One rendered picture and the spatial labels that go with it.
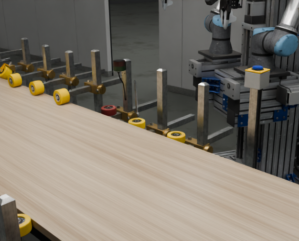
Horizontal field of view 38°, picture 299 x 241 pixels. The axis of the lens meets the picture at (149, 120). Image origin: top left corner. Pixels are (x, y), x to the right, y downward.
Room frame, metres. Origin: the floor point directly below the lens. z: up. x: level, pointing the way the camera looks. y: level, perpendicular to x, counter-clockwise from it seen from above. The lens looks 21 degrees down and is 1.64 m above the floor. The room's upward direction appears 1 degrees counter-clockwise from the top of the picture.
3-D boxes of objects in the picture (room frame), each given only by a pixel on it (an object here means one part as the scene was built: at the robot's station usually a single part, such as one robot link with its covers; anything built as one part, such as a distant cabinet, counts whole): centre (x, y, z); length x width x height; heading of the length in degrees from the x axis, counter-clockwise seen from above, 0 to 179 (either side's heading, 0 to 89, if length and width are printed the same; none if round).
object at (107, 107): (2.15, 0.21, 0.85); 0.08 x 0.08 x 0.11
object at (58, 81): (2.60, 0.47, 0.95); 0.50 x 0.04 x 0.04; 135
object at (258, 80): (1.65, -0.42, 1.18); 0.07 x 0.07 x 0.08; 45
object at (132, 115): (2.21, 0.13, 0.84); 0.14 x 0.06 x 0.05; 45
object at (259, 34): (2.36, -0.63, 1.20); 0.13 x 0.12 x 0.14; 25
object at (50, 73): (2.74, 0.65, 0.94); 0.14 x 0.06 x 0.05; 45
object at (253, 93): (1.65, -0.42, 0.92); 0.05 x 0.05 x 0.45; 45
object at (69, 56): (2.55, 0.46, 0.89); 0.04 x 0.04 x 0.48; 45
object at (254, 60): (2.36, -0.62, 1.09); 0.15 x 0.15 x 0.10
